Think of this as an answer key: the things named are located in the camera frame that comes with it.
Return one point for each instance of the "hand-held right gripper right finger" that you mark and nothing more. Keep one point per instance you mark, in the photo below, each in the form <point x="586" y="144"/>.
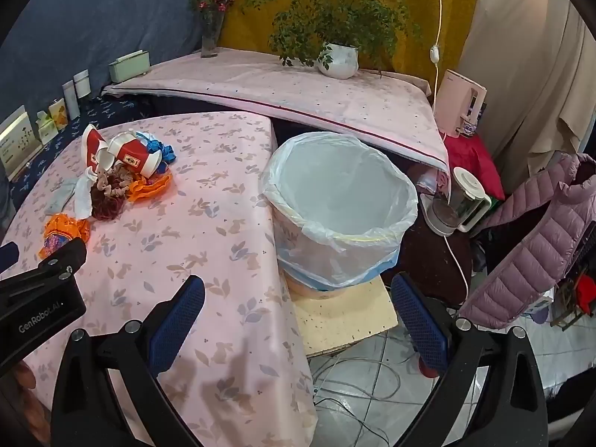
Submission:
<point x="421" y="326"/>

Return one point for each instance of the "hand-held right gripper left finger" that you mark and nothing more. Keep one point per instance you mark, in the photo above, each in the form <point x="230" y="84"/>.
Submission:
<point x="179" y="326"/>

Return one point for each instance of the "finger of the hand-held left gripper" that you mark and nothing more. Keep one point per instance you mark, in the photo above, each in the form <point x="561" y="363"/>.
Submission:
<point x="7" y="257"/>
<point x="65" y="263"/>

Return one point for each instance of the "orange printed snack packet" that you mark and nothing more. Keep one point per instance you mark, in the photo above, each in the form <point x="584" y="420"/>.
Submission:
<point x="60" y="233"/>

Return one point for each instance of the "white tissue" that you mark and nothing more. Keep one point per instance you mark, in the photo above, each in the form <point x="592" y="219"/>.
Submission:
<point x="84" y="195"/>

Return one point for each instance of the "brown frilly scrunchie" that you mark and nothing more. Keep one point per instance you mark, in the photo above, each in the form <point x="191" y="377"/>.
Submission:
<point x="109" y="195"/>

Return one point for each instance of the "orange plastic bag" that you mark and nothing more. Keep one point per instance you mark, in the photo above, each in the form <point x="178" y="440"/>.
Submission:
<point x="149" y="186"/>

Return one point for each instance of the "blue ribbon tape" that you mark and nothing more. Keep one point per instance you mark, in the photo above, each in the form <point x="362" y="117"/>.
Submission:
<point x="160" y="149"/>

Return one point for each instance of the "trash bin with white liner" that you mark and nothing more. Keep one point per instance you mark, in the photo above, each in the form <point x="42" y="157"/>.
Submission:
<point x="340" y="186"/>

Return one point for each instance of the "person's left hand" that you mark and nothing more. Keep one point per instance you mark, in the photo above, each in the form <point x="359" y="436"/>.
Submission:
<point x="25" y="375"/>

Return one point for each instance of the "dark maroon cloth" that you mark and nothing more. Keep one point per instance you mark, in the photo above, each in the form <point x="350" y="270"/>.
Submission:
<point x="428" y="260"/>

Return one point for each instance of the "wooden board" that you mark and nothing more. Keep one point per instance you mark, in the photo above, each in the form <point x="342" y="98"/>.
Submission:
<point x="344" y="321"/>

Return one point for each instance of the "standing printed card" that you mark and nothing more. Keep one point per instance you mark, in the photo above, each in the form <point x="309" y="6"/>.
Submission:
<point x="18" y="142"/>

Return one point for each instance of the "crushed red paper cup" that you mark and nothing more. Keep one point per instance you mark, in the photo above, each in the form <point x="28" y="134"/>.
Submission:
<point x="94" y="146"/>

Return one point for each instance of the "pink down jacket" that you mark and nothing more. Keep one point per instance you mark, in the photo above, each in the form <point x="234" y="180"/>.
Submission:
<point x="526" y="251"/>

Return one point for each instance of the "pink rabbit-print tablecloth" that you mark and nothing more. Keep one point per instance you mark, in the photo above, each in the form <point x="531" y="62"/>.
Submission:
<point x="209" y="195"/>

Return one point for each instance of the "small green-white box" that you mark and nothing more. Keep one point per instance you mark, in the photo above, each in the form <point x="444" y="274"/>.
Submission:
<point x="46" y="128"/>

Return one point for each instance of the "small yellow box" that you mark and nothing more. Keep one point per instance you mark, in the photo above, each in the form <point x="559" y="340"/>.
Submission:
<point x="58" y="114"/>

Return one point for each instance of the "navy patterned cloth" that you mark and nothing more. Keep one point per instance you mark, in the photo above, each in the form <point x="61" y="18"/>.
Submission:
<point x="107" y="109"/>

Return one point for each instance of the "red cloth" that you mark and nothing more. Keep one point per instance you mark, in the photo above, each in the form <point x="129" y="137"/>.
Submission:
<point x="479" y="163"/>

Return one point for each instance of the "green tissue box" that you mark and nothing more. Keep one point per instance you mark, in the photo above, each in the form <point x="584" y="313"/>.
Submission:
<point x="130" y="66"/>

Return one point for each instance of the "pink countertop appliance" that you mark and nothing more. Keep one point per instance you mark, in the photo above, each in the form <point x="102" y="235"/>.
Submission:
<point x="458" y="102"/>

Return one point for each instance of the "blue backdrop cloth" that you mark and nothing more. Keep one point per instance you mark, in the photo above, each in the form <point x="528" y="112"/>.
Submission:
<point x="116" y="14"/>

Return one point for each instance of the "pink cloth-covered shelf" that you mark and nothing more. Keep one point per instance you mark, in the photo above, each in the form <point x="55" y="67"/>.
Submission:
<point x="279" y="84"/>

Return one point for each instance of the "glass vase with pink flowers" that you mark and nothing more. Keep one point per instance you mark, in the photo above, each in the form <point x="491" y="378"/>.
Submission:
<point x="210" y="32"/>

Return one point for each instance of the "green plant in white pot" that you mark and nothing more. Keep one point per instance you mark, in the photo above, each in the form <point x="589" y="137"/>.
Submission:
<point x="337" y="60"/>

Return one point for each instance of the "beige curtain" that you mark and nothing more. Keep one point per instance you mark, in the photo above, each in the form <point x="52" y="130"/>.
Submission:
<point x="526" y="56"/>

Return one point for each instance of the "mustard yellow backdrop cloth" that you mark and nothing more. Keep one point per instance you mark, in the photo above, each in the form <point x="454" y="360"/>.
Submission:
<point x="419" y="4"/>

